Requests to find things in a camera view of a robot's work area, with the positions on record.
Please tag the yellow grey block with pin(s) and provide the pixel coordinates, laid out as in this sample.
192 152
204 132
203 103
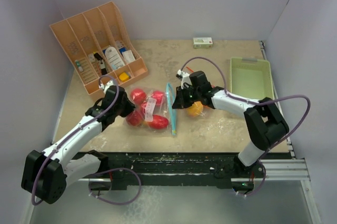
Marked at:
124 77

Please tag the red yellow fake apple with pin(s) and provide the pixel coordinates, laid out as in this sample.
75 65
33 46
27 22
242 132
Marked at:
135 118

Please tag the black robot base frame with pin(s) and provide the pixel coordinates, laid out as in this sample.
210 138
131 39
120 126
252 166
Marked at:
177 169

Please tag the white blue card pack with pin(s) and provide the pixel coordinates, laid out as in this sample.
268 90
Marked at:
113 58

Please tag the fake yellow orange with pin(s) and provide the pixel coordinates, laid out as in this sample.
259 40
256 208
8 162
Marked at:
195 110

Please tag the green perforated basket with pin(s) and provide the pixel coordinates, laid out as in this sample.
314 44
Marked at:
250 78

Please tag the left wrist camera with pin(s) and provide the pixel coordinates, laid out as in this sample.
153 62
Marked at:
106 86

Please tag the clear bag blue zipper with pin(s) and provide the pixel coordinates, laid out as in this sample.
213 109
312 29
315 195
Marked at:
158 102

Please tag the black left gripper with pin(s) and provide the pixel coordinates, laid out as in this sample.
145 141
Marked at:
130 106

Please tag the small green white box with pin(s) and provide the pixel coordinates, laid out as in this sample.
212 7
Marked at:
202 42

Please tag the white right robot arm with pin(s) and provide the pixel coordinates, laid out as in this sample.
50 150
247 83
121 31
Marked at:
265 123

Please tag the clear bag red zipper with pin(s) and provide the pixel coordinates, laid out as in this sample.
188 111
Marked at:
206 110

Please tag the red fake pepper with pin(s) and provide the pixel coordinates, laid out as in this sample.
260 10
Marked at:
159 122

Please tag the pink desk organizer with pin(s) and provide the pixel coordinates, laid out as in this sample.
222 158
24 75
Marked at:
84 38

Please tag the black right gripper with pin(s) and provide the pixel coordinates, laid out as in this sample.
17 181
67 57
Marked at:
180 102

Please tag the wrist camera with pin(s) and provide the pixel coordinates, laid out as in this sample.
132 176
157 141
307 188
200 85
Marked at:
183 77
106 86

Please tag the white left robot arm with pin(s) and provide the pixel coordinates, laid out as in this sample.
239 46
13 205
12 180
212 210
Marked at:
48 173

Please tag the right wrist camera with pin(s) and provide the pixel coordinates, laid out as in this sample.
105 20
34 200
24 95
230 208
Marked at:
183 77

